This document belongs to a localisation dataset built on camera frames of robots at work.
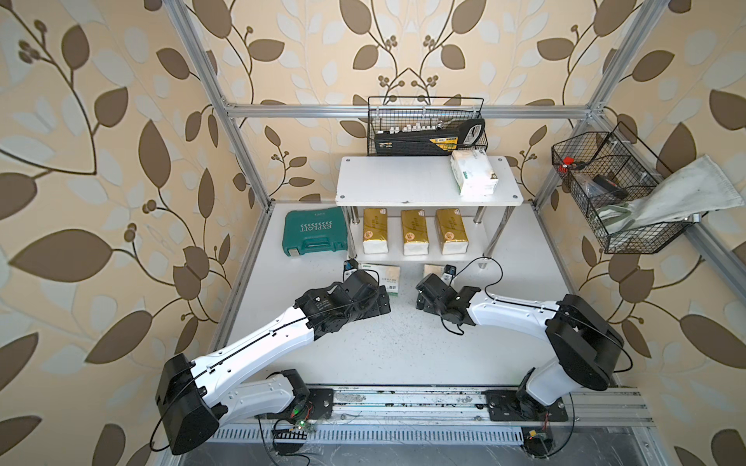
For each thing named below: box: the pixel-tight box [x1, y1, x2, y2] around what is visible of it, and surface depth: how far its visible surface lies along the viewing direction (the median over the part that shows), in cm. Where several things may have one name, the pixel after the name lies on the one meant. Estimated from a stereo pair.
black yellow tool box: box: [373, 118, 486, 157], surface depth 84 cm
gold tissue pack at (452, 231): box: [436, 207, 470, 255], surface depth 98 cm
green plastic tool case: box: [281, 206, 348, 257], surface depth 107 cm
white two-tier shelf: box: [335, 155, 524, 264], surface depth 82 cm
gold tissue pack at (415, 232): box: [400, 208, 430, 256], surface depth 98 cm
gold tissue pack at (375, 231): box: [362, 207, 389, 255], surface depth 98 cm
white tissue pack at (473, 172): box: [449, 149, 500, 197], surface depth 75 cm
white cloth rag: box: [596, 154, 746, 234], surface depth 61 cm
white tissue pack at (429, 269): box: [423, 264, 445, 278], surface depth 97 cm
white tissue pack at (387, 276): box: [359, 263, 402, 297], surface depth 96 cm
